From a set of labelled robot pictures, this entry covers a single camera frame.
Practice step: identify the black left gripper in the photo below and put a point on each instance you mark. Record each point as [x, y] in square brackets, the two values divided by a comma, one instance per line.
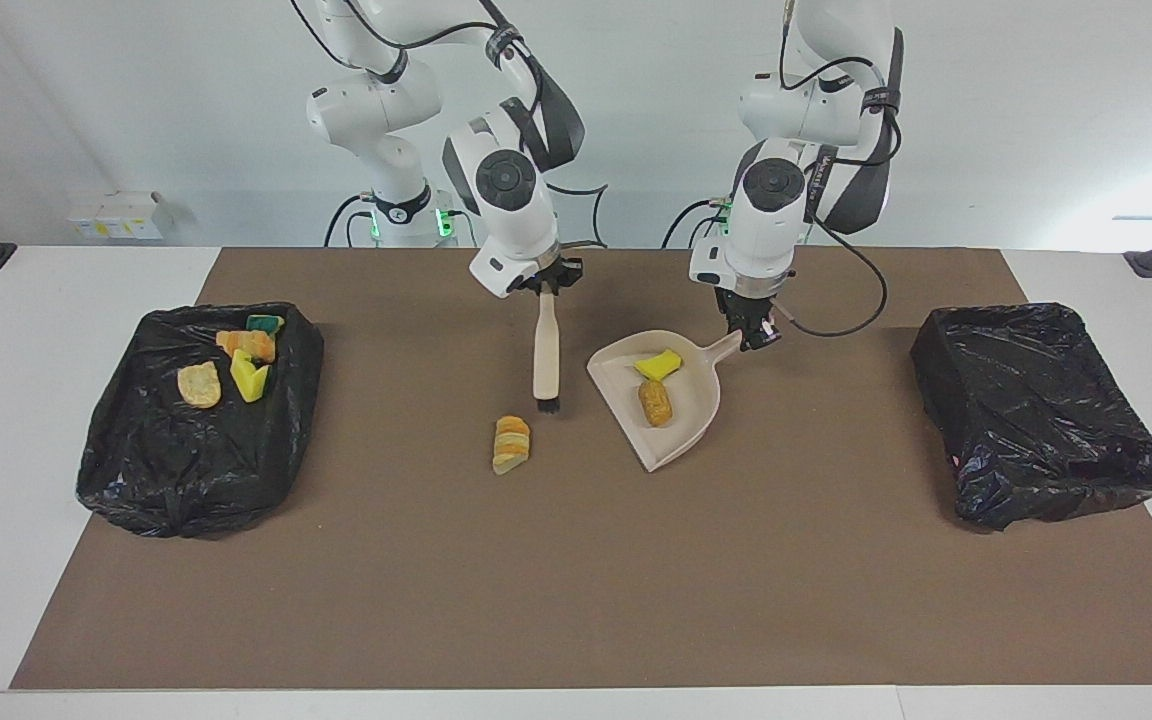
[751, 305]

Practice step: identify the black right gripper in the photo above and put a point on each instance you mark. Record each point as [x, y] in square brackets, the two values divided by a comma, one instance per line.
[556, 275]

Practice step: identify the beige hand brush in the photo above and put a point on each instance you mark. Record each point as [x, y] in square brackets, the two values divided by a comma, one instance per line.
[546, 350]

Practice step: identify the beige plastic dustpan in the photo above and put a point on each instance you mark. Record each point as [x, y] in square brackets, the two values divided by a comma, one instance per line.
[688, 400]

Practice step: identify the small yellow sponge piece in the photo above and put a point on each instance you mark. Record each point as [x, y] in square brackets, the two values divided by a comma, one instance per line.
[658, 366]

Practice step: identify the brown bread roll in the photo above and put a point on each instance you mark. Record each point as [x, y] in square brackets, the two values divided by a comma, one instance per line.
[655, 403]

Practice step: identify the striped croissant piece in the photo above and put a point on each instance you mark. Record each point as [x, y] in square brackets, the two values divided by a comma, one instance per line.
[511, 445]

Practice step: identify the green and yellow sponge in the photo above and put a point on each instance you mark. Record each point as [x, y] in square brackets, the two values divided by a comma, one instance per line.
[264, 323]

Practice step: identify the orange striped bread slice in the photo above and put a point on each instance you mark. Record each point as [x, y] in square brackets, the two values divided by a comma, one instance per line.
[251, 346]

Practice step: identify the yellow sponge block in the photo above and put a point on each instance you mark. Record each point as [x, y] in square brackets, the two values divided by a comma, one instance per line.
[248, 380]

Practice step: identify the pale bread chunk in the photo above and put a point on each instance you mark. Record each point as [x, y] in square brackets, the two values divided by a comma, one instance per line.
[200, 385]

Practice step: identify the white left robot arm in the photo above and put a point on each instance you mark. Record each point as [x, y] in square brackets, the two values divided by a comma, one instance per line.
[771, 200]

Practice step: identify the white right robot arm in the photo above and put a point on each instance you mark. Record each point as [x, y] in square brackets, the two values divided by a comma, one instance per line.
[511, 200]

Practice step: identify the black bag lined bin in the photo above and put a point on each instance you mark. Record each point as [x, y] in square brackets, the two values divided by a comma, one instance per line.
[196, 460]
[1036, 420]

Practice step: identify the brown table mat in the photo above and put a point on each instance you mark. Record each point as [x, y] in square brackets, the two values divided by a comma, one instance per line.
[576, 600]

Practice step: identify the white socket box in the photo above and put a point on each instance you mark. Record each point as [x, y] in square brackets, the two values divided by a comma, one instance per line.
[116, 215]

